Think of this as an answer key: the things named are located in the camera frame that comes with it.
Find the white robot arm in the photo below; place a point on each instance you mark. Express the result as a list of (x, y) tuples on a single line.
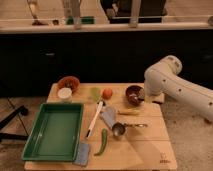
[(162, 77)]

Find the purple bowl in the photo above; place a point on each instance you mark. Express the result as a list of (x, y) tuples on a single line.
[(134, 95)]

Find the orange bowl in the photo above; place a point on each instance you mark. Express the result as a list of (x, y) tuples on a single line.
[(71, 82)]

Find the orange fruit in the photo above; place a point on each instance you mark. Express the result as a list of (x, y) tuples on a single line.
[(107, 93)]

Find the grey cloth piece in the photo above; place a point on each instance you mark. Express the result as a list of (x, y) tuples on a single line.
[(109, 116)]

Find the white cup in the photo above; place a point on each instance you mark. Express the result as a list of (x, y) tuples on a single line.
[(65, 94)]

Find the green chili pepper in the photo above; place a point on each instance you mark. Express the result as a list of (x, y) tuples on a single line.
[(104, 138)]

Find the metal measuring cup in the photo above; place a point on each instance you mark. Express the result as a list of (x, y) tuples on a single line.
[(119, 129)]

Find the blue sponge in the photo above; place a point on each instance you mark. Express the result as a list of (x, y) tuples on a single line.
[(82, 154)]

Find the green plastic tray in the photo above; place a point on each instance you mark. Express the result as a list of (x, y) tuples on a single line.
[(55, 133)]

